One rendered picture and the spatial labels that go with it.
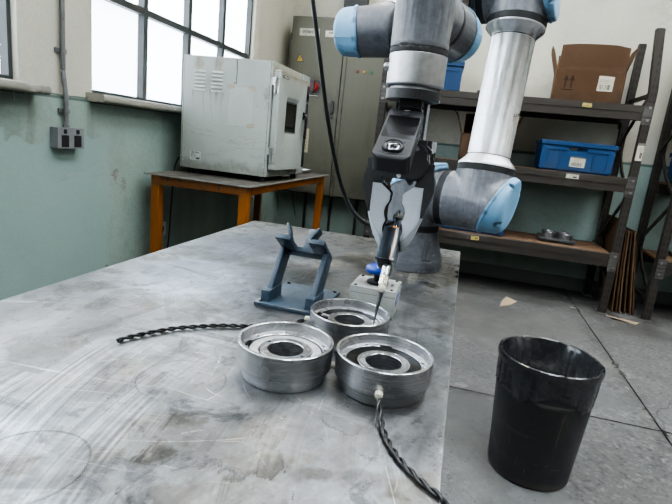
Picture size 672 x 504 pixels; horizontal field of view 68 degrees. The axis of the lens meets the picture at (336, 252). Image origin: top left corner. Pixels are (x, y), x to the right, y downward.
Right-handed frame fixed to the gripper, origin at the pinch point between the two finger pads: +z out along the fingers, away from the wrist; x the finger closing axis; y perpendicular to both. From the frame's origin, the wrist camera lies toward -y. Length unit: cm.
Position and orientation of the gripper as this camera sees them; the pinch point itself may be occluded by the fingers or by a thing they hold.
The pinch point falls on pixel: (391, 241)
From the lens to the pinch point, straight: 68.4
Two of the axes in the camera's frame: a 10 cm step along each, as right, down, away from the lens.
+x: -9.5, -1.6, 2.7
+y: 3.0, -1.8, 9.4
